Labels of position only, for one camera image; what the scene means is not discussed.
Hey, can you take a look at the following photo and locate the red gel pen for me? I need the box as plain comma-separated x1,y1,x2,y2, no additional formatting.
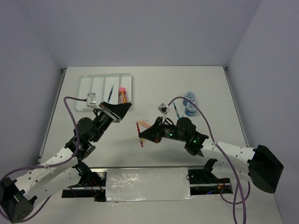
136,121,144,148

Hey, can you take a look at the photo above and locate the dark blue gel pen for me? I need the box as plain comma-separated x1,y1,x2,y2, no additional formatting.
107,84,115,103

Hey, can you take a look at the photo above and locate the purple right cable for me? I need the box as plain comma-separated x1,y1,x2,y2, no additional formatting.
167,97,252,224

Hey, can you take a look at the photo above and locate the silver foil sheet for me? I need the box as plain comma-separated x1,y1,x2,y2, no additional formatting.
106,168,192,202

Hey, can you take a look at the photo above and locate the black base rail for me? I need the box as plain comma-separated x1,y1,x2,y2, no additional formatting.
62,167,233,203

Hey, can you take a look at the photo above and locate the white compartment tray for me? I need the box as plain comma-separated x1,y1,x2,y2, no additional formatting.
76,73,132,104

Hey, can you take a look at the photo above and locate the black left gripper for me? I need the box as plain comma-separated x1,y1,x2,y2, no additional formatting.
92,101,132,142

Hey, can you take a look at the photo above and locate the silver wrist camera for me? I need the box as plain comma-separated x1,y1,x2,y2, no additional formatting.
86,93,99,109
158,103,169,116

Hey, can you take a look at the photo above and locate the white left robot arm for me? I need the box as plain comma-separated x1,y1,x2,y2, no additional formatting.
0,102,132,224

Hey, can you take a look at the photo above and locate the pink capped crayon tube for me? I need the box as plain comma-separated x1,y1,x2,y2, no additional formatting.
119,87,128,104

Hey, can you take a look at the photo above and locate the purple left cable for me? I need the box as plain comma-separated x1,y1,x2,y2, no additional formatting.
0,96,88,222

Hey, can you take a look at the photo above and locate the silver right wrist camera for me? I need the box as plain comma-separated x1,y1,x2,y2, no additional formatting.
158,103,169,116

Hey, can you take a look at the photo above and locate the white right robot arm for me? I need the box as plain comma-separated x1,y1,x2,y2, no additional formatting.
139,117,284,194

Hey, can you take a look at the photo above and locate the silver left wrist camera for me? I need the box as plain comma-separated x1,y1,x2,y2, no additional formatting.
86,93,99,109

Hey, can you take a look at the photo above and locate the purple cable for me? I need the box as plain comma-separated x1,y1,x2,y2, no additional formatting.
0,96,88,222
167,97,252,224

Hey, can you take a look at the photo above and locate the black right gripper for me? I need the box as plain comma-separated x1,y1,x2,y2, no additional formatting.
139,116,188,143

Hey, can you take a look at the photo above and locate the teal gel pen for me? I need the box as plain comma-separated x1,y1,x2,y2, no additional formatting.
172,102,180,119

